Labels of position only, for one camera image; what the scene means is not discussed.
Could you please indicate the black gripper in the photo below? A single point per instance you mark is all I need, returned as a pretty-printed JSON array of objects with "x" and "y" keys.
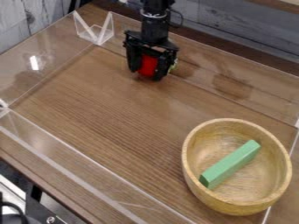
[{"x": 137, "y": 46}]

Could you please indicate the red plush strawberry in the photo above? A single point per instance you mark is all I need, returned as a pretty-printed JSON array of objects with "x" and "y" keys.
[{"x": 149, "y": 64}]

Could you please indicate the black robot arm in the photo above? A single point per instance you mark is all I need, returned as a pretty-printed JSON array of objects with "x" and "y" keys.
[{"x": 150, "y": 51}]

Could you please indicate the clear acrylic table barrier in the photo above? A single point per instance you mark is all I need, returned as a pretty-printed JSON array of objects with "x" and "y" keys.
[{"x": 95, "y": 134}]

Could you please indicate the green rectangular block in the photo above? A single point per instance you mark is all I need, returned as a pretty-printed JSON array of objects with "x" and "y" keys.
[{"x": 225, "y": 168}]

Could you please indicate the wooden bowl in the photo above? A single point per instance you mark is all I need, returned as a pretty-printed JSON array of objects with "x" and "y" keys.
[{"x": 257, "y": 185}]

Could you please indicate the black metal clamp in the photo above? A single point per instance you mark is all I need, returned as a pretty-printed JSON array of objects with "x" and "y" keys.
[{"x": 46, "y": 209}]

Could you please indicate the clear acrylic corner bracket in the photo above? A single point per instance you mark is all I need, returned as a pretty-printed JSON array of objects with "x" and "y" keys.
[{"x": 97, "y": 34}]

